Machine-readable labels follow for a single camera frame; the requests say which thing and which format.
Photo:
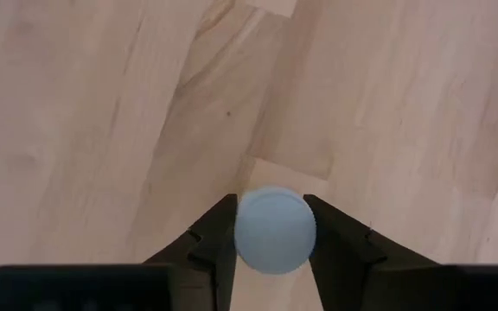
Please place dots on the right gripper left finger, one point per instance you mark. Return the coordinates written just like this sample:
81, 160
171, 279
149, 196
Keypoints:
210, 242

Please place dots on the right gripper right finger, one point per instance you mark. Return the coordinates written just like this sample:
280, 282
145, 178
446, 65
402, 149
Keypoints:
344, 250

